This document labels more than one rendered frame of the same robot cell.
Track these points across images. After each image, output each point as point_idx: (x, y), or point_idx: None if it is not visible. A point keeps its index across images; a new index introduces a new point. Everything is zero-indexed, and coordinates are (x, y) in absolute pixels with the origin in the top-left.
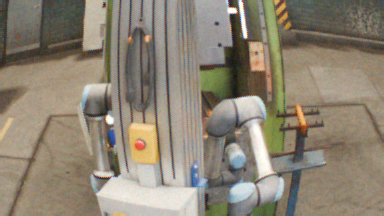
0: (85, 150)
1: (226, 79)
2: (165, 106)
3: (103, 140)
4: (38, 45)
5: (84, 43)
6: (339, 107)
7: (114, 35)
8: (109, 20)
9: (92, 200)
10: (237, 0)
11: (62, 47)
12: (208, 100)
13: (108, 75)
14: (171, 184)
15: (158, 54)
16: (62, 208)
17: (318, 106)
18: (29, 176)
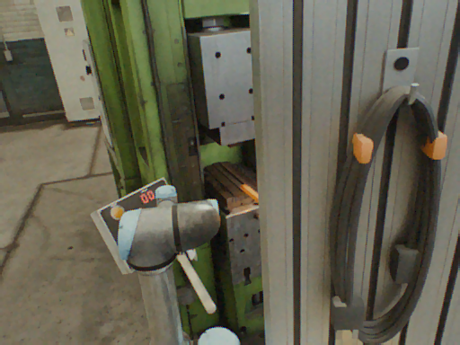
0: (91, 213)
1: (236, 148)
2: (434, 317)
3: (172, 298)
4: (7, 114)
5: (67, 114)
6: None
7: (278, 129)
8: (106, 91)
9: (105, 278)
10: None
11: (42, 117)
12: (232, 172)
13: (121, 156)
14: None
15: (445, 193)
16: (61, 313)
17: None
18: (4, 276)
